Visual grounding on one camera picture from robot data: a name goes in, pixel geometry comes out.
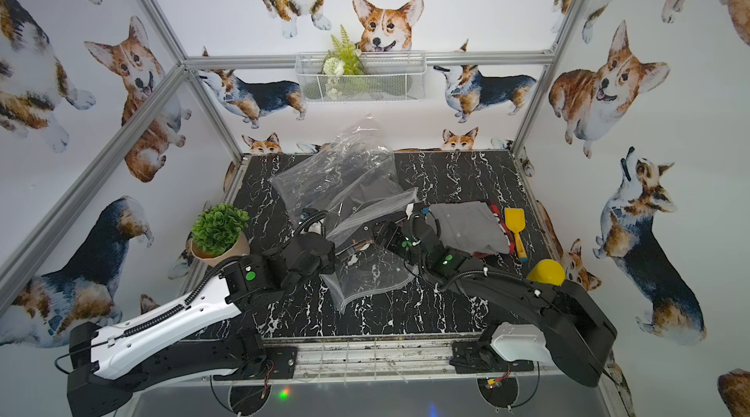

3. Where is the artificial fern with white flower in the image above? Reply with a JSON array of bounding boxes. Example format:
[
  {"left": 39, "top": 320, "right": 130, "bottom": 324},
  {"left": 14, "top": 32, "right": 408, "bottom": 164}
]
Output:
[{"left": 321, "top": 26, "right": 366, "bottom": 100}]

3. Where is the aluminium frame post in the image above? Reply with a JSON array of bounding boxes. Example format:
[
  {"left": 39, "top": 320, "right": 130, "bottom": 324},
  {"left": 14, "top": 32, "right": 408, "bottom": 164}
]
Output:
[{"left": 510, "top": 0, "right": 589, "bottom": 160}]

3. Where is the green plant in beige pot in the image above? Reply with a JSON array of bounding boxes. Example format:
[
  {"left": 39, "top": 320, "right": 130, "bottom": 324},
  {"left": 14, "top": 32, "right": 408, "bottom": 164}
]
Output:
[{"left": 189, "top": 203, "right": 250, "bottom": 267}]

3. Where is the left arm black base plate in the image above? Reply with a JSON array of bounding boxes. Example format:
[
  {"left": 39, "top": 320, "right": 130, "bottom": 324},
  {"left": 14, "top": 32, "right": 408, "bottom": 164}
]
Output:
[{"left": 213, "top": 347, "right": 299, "bottom": 381}]

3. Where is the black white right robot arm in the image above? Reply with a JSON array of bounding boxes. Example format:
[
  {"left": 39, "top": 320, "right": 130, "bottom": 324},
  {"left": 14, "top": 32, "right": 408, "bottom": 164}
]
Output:
[{"left": 370, "top": 212, "right": 617, "bottom": 388}]

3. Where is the clear plastic vacuum bag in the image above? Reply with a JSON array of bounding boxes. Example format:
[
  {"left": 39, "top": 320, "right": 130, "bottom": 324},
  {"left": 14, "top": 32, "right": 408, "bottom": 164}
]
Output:
[{"left": 271, "top": 116, "right": 418, "bottom": 313}]

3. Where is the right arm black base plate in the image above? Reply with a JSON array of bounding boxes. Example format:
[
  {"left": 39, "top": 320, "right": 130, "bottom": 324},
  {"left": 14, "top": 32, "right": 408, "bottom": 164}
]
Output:
[{"left": 449, "top": 341, "right": 535, "bottom": 375}]

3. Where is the grey shirt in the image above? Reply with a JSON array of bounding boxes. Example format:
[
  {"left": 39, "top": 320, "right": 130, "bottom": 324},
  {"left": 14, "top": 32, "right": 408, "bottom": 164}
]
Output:
[{"left": 428, "top": 201, "right": 510, "bottom": 254}]

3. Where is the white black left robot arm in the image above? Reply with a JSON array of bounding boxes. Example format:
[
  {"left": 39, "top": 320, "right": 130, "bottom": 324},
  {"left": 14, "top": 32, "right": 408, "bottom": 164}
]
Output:
[{"left": 66, "top": 209, "right": 336, "bottom": 416}]

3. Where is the yellow plastic spatula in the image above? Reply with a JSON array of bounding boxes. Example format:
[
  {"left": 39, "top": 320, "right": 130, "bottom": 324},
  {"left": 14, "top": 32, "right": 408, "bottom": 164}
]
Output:
[{"left": 504, "top": 207, "right": 529, "bottom": 263}]

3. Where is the aluminium front rail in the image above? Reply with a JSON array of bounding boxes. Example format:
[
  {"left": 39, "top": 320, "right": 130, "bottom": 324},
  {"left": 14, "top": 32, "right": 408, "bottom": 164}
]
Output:
[{"left": 125, "top": 333, "right": 613, "bottom": 389}]

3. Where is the red black plaid shirt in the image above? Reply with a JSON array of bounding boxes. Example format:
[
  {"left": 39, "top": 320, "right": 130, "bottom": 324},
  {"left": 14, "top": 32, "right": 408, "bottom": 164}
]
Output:
[{"left": 477, "top": 200, "right": 516, "bottom": 255}]

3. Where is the white wire wall basket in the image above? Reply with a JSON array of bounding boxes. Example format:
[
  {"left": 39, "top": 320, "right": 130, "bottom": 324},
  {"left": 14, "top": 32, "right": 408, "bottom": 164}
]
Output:
[{"left": 295, "top": 52, "right": 427, "bottom": 103}]

